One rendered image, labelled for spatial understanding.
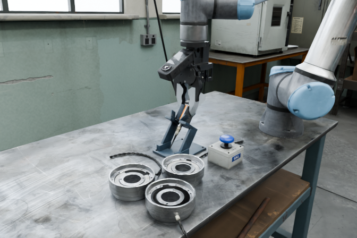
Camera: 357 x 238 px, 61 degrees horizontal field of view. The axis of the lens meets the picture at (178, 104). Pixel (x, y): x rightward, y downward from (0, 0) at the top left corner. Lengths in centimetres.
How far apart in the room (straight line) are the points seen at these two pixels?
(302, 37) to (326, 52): 361
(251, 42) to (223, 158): 214
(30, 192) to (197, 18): 58
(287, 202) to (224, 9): 72
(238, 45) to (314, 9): 174
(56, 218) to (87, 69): 179
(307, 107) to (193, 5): 42
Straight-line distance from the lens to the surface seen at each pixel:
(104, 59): 245
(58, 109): 234
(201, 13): 81
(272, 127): 106
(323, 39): 92
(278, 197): 121
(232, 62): 273
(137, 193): 68
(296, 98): 89
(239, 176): 80
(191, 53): 82
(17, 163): 92
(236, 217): 108
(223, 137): 83
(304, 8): 452
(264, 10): 284
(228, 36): 302
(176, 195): 68
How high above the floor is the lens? 120
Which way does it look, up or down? 18 degrees down
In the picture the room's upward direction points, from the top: 1 degrees clockwise
